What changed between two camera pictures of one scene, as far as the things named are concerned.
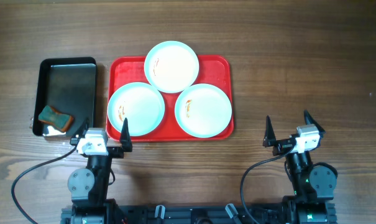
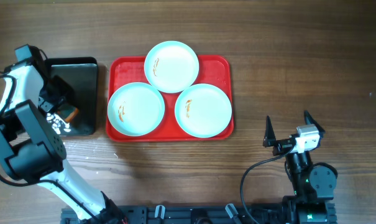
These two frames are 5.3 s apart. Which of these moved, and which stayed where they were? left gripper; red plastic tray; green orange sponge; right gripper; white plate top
Moved: left gripper; green orange sponge
Stayed: red plastic tray; right gripper; white plate top
